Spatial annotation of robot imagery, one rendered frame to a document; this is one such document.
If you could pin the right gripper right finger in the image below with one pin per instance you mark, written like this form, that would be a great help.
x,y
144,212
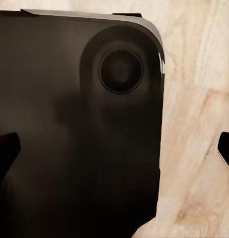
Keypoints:
x,y
223,145

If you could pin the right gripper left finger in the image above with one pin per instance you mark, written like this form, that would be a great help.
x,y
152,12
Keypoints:
x,y
9,149

